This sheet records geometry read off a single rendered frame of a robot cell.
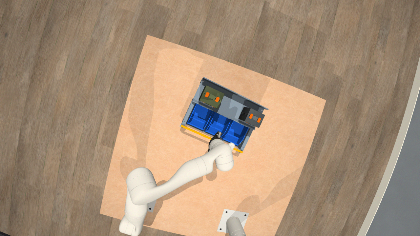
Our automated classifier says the grey shelf rack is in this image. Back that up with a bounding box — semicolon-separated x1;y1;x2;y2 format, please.
180;77;269;151

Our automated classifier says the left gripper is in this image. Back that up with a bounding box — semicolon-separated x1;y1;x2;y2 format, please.
209;131;222;145

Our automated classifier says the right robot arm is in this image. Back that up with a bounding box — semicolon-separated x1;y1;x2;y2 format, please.
226;216;246;236

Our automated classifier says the dark grey tool case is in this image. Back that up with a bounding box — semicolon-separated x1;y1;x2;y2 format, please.
239;107;265;128

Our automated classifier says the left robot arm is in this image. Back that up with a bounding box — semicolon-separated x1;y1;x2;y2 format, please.
119;139;235;236

